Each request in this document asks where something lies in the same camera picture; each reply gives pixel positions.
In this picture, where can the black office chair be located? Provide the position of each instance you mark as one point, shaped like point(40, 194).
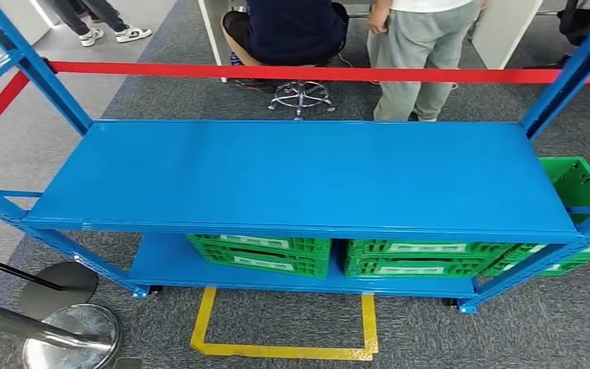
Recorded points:
point(577, 25)

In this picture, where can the chrome stanchion post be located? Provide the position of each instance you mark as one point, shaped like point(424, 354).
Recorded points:
point(71, 331)

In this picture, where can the blue metal shelf rack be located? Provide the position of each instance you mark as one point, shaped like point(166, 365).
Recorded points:
point(300, 178)

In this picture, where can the red barrier belt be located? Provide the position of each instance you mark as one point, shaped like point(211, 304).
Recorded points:
point(274, 71)

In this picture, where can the chrome stool base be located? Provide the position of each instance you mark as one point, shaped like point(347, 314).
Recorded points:
point(301, 97)

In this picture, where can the black stanchion post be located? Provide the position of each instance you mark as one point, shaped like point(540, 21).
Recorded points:
point(66, 285)

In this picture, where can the person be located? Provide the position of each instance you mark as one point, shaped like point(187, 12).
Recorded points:
point(290, 30)
point(417, 51)
point(96, 12)

